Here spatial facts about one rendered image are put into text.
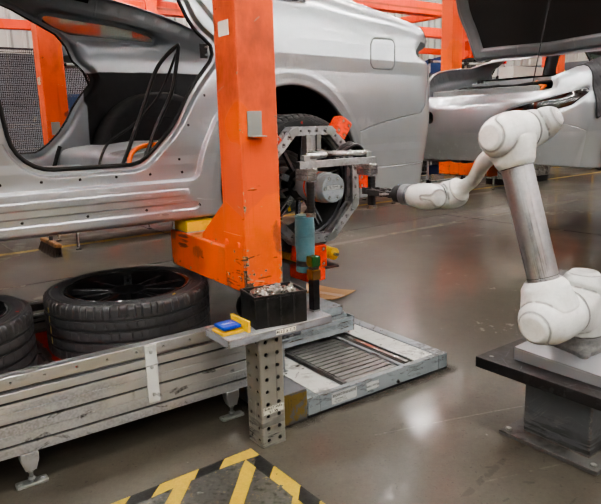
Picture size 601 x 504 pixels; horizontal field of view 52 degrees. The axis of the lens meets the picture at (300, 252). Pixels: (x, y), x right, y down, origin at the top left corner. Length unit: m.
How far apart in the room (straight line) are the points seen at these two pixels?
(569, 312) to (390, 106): 1.66
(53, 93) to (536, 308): 3.70
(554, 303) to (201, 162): 1.53
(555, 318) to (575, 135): 3.05
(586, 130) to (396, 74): 2.01
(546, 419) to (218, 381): 1.20
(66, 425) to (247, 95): 1.28
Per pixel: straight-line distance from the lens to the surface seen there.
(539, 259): 2.09
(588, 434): 2.34
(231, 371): 2.45
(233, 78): 2.24
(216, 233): 2.49
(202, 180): 2.73
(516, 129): 2.04
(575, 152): 5.01
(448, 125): 5.33
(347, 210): 2.99
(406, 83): 3.44
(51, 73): 4.82
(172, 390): 2.36
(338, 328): 3.12
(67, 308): 2.43
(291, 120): 2.87
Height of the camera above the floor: 1.15
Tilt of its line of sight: 12 degrees down
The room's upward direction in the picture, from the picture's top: 2 degrees counter-clockwise
